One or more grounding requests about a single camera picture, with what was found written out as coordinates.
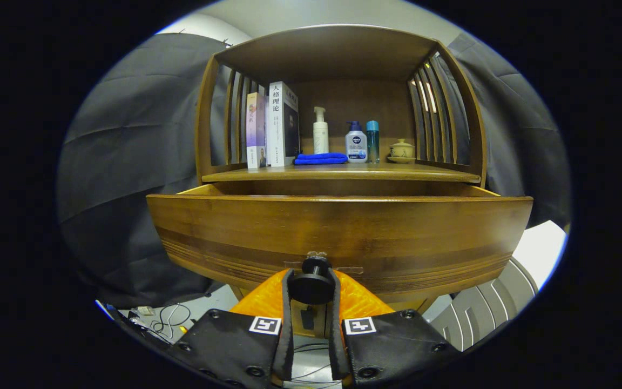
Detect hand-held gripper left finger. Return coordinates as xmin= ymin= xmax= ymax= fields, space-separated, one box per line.
xmin=168 ymin=269 xmax=295 ymax=389

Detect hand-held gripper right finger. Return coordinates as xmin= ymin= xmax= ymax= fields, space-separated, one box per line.
xmin=328 ymin=269 xmax=460 ymax=387

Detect black round drawer knob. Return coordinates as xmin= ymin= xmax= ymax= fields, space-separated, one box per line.
xmin=288 ymin=256 xmax=336 ymax=305

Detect brown wooden drawer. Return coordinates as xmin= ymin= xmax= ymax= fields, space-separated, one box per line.
xmin=146 ymin=183 xmax=534 ymax=303

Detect wooden cabinet door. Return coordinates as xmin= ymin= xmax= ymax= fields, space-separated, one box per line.
xmin=293 ymin=303 xmax=327 ymax=339

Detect brown wooden countertop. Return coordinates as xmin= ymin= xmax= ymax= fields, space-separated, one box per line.
xmin=201 ymin=161 xmax=482 ymax=184

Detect brown wooden cabinet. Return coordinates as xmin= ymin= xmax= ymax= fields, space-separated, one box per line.
xmin=195 ymin=24 xmax=487 ymax=339

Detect grey ridged furniture piece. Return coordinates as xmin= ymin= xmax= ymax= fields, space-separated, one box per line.
xmin=430 ymin=257 xmax=539 ymax=352

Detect blue folded cloth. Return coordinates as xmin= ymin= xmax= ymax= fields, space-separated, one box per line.
xmin=294 ymin=152 xmax=348 ymax=166

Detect white bottle with blue cap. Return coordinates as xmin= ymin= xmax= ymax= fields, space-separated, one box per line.
xmin=345 ymin=120 xmax=368 ymax=164

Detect beige lidded ceramic teacup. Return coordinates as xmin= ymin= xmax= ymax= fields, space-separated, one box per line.
xmin=387 ymin=138 xmax=416 ymax=164

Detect slim teal bottle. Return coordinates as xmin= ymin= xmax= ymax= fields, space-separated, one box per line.
xmin=366 ymin=120 xmax=380 ymax=164

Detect white pump bottle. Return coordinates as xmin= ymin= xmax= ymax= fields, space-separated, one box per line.
xmin=313 ymin=106 xmax=329 ymax=155

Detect purple and white book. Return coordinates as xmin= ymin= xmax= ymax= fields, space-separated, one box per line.
xmin=245 ymin=92 xmax=267 ymax=170

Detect thick white book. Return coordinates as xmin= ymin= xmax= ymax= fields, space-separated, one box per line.
xmin=266 ymin=81 xmax=300 ymax=167

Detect white flat surface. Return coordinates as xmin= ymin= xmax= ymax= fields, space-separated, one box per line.
xmin=512 ymin=220 xmax=568 ymax=290

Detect black backdrop cloth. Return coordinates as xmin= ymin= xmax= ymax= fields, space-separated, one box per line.
xmin=56 ymin=32 xmax=573 ymax=310

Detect black floor cables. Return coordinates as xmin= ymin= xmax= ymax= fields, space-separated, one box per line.
xmin=127 ymin=303 xmax=193 ymax=344

